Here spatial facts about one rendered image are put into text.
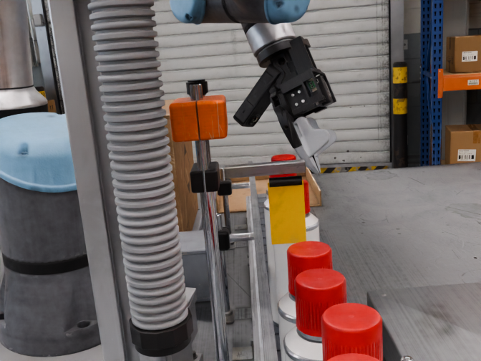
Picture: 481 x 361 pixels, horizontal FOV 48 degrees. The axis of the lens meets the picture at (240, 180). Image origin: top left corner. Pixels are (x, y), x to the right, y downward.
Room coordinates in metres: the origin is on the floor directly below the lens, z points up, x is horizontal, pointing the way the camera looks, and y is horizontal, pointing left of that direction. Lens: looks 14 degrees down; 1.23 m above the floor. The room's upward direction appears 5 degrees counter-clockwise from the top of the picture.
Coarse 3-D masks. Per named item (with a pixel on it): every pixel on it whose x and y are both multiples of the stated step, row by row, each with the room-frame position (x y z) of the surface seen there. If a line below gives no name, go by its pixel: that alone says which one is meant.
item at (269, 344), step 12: (252, 180) 1.07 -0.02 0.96; (252, 192) 0.98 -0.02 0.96; (252, 204) 0.90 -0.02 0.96; (264, 264) 0.64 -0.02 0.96; (264, 276) 0.60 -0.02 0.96; (264, 288) 0.57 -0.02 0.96; (264, 300) 0.54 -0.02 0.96; (264, 312) 0.51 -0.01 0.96; (264, 324) 0.49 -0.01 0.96; (264, 336) 0.47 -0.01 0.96; (264, 348) 0.45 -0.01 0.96; (264, 360) 0.43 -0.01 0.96; (276, 360) 0.42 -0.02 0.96
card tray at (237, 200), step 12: (240, 180) 1.58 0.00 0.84; (264, 180) 1.56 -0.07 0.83; (312, 180) 1.41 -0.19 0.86; (216, 192) 1.34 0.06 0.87; (240, 192) 1.45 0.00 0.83; (264, 192) 1.44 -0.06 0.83; (312, 192) 1.40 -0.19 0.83; (216, 204) 1.28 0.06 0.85; (240, 204) 1.34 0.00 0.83; (312, 204) 1.29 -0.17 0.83
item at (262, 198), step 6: (258, 198) 1.22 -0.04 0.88; (264, 198) 1.21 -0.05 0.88; (258, 204) 1.17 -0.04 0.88; (264, 216) 1.08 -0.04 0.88; (264, 222) 1.04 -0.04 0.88; (264, 228) 1.01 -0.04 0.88; (264, 234) 0.97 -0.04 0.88; (264, 240) 0.94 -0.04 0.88; (264, 246) 0.91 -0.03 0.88; (264, 252) 0.88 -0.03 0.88; (276, 330) 0.62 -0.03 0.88; (276, 336) 0.60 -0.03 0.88; (276, 342) 0.59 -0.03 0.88; (276, 348) 0.58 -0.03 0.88
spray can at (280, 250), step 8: (304, 184) 0.56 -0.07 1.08; (304, 192) 0.55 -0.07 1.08; (304, 200) 0.55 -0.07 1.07; (312, 216) 0.56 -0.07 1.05; (312, 224) 0.55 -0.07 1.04; (312, 232) 0.55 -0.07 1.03; (312, 240) 0.55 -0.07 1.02; (280, 248) 0.55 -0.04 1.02; (280, 256) 0.55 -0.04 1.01; (280, 264) 0.55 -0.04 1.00; (280, 272) 0.55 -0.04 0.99; (280, 280) 0.55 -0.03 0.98; (280, 288) 0.55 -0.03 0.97; (280, 296) 0.55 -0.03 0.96; (280, 344) 0.57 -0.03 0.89
